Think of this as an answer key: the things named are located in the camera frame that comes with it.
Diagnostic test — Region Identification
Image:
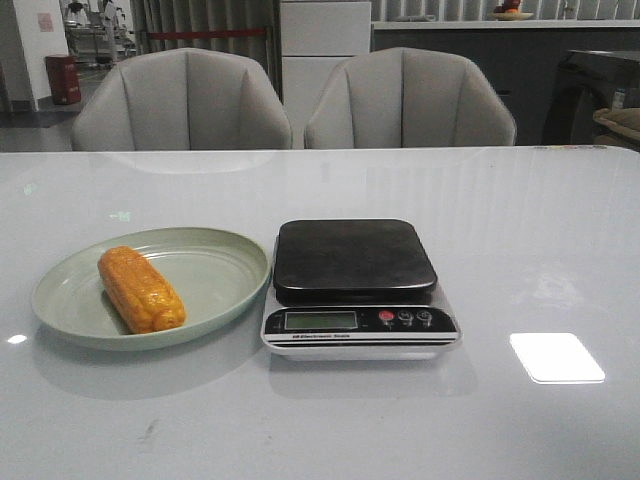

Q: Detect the orange corn cob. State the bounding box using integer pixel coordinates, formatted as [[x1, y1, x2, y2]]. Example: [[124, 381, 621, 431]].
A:
[[97, 246, 187, 334]]

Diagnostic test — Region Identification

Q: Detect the black silver kitchen scale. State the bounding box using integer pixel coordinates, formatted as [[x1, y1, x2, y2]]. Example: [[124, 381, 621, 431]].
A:
[[261, 219, 462, 361]]

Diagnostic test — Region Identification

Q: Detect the right grey upholstered chair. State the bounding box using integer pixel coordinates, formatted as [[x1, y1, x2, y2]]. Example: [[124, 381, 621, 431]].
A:
[[304, 47, 517, 149]]

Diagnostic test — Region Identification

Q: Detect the grey upholstered chair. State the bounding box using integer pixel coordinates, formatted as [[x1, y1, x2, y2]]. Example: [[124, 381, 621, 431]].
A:
[[71, 48, 292, 151], [304, 47, 517, 149]]

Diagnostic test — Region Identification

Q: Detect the pale green round plate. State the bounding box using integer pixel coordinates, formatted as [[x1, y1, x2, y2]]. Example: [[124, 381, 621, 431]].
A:
[[32, 227, 270, 351]]

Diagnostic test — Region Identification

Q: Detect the left grey upholstered chair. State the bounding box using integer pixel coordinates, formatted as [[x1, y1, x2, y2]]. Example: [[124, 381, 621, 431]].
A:
[[71, 48, 292, 151]]

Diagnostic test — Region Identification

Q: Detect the white drawer cabinet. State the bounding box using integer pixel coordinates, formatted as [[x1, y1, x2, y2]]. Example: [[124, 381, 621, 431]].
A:
[[280, 1, 371, 149]]

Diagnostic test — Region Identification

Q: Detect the dark grey counter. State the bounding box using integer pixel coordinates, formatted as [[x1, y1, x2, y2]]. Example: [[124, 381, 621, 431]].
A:
[[373, 20, 639, 145]]

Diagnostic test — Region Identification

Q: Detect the fruit bowl on counter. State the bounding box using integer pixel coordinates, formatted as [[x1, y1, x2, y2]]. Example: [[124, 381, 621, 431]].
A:
[[491, 0, 533, 21]]

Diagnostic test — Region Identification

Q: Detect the red trash bin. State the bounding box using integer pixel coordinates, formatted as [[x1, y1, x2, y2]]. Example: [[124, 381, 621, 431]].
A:
[[45, 55, 81, 105]]

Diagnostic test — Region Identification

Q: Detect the dark side table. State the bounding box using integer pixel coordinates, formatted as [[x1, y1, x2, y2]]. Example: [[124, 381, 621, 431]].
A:
[[542, 50, 639, 145]]

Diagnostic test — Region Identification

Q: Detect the beige cushion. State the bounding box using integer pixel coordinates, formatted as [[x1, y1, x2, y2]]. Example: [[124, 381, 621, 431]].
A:
[[593, 108, 640, 152]]

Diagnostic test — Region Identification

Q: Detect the pink wall notice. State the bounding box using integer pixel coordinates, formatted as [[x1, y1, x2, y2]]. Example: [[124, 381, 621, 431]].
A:
[[37, 12, 54, 33]]

